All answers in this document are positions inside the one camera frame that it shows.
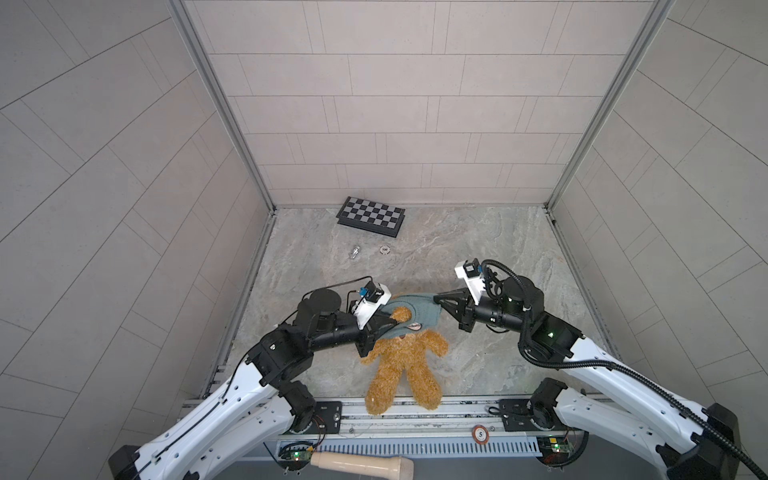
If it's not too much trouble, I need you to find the left green circuit board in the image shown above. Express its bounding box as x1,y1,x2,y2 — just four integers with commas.
277,441,315,472

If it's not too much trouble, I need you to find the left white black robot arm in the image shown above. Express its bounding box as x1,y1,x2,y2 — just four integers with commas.
108,281,396,479

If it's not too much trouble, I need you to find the grey-green teddy sweater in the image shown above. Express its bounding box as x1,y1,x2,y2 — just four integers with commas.
380,293,442,339

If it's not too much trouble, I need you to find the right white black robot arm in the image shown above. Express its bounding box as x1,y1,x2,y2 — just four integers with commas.
433,277,767,479

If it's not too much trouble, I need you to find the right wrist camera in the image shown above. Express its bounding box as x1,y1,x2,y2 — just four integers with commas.
455,258,486,305

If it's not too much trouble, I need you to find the round red white sticker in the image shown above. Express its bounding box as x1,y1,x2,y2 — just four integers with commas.
472,425,489,445

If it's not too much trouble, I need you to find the beige wooden handle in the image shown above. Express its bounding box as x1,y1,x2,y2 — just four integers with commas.
310,452,415,480

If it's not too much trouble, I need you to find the right black corrugated cable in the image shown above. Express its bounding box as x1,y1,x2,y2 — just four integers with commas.
479,259,768,480

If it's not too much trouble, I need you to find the folded black white chessboard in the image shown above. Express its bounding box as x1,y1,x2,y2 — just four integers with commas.
336,197,405,238

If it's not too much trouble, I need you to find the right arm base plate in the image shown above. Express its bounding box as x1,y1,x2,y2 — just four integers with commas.
497,399,562,432

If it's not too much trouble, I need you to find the aluminium mounting rail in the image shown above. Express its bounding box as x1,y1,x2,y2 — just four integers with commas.
167,393,667,444

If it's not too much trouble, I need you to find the green circuit board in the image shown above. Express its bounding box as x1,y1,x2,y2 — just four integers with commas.
536,436,572,465
277,441,315,472

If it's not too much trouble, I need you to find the right green circuit board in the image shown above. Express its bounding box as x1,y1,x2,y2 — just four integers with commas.
536,436,572,465

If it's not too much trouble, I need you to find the tan teddy bear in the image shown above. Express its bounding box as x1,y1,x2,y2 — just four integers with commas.
361,329,449,415

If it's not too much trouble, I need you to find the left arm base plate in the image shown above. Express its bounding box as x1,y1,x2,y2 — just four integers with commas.
287,401,343,436

